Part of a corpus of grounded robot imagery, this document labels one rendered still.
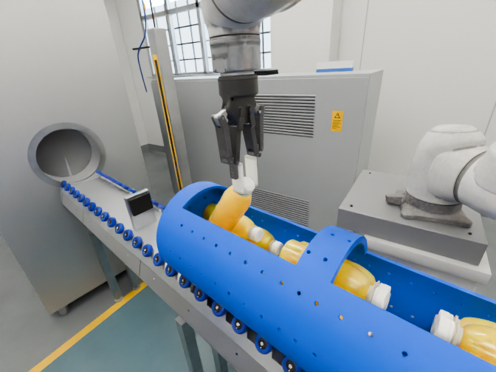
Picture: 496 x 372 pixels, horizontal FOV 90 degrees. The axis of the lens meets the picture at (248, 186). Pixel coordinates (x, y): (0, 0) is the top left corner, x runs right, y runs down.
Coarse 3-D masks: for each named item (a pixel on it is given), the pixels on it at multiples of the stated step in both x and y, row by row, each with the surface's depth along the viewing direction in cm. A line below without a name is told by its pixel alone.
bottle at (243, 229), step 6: (210, 204) 79; (216, 204) 79; (204, 210) 78; (210, 210) 77; (204, 216) 78; (246, 216) 73; (240, 222) 70; (246, 222) 70; (252, 222) 71; (234, 228) 70; (240, 228) 69; (246, 228) 69; (252, 228) 69; (240, 234) 69; (246, 234) 69
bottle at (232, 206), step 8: (224, 192) 59; (232, 192) 57; (224, 200) 58; (232, 200) 56; (240, 200) 56; (248, 200) 57; (216, 208) 62; (224, 208) 59; (232, 208) 57; (240, 208) 57; (248, 208) 60; (216, 216) 62; (224, 216) 60; (232, 216) 59; (240, 216) 60; (216, 224) 64; (224, 224) 62; (232, 224) 63
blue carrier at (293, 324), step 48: (192, 192) 69; (192, 240) 59; (240, 240) 52; (288, 240) 74; (336, 240) 47; (240, 288) 49; (288, 288) 43; (336, 288) 40; (432, 288) 51; (288, 336) 43; (336, 336) 38; (384, 336) 34; (432, 336) 32
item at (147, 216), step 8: (144, 192) 105; (128, 200) 100; (136, 200) 102; (144, 200) 104; (128, 208) 102; (136, 208) 103; (144, 208) 105; (152, 208) 110; (136, 216) 105; (144, 216) 108; (152, 216) 111; (136, 224) 106; (144, 224) 109
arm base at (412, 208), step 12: (396, 192) 91; (408, 204) 81; (420, 204) 77; (432, 204) 75; (456, 204) 74; (408, 216) 78; (420, 216) 77; (432, 216) 76; (444, 216) 75; (456, 216) 74
